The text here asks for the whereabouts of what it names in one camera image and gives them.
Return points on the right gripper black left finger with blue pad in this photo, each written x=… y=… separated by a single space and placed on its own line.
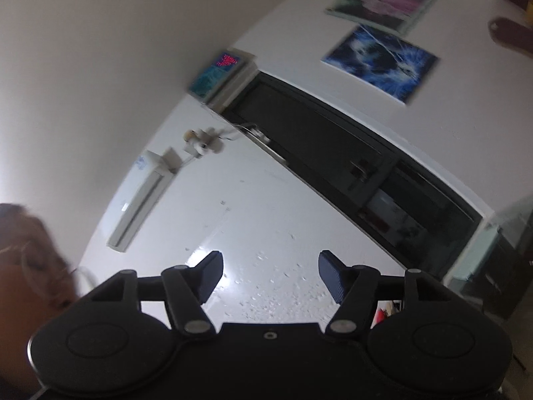
x=181 y=288

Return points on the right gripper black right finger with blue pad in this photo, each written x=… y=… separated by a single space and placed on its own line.
x=358 y=289

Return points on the white air conditioner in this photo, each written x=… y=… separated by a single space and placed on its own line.
x=145 y=183

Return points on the ceiling lamp fixture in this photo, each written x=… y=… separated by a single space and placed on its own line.
x=200 y=142

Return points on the person's head with glasses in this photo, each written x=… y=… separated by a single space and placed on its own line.
x=37 y=285

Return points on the teal red picture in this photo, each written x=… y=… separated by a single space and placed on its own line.
x=221 y=70

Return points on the blue flower picture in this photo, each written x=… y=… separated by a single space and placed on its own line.
x=382 y=60

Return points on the pink flower picture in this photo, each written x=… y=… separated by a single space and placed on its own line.
x=392 y=16

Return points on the dark window frame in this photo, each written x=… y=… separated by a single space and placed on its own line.
x=407 y=210

